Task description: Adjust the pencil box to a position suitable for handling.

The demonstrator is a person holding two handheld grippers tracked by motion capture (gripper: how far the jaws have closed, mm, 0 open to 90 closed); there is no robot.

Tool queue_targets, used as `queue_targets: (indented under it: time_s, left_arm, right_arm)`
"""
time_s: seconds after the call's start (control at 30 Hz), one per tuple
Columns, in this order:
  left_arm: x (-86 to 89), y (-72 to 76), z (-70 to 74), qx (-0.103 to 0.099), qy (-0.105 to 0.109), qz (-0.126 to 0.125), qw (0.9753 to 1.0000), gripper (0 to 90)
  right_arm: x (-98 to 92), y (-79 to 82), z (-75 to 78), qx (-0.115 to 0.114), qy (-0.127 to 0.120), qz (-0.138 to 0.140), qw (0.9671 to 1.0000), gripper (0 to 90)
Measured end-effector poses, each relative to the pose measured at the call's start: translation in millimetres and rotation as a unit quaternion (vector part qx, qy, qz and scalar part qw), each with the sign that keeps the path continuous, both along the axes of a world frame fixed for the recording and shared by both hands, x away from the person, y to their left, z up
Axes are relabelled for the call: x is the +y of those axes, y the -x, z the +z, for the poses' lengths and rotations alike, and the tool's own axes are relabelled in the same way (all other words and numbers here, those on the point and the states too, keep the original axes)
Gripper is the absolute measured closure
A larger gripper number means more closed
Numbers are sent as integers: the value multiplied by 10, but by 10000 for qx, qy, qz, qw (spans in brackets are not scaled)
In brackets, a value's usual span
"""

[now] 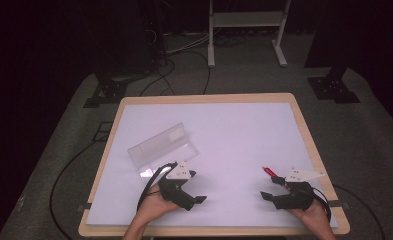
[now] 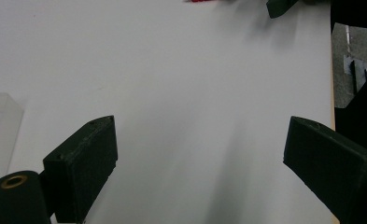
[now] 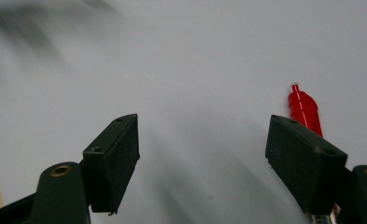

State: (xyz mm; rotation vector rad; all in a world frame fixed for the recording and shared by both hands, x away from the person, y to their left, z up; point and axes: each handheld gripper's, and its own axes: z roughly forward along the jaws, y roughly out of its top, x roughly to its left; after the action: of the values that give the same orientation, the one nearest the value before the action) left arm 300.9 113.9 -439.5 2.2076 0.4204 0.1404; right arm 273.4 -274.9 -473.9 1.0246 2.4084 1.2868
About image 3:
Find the red plastic bottle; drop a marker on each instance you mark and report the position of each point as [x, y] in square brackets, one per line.
[304, 109]

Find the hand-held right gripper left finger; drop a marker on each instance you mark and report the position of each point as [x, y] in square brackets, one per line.
[112, 165]

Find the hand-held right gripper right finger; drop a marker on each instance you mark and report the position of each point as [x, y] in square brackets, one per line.
[305, 168]

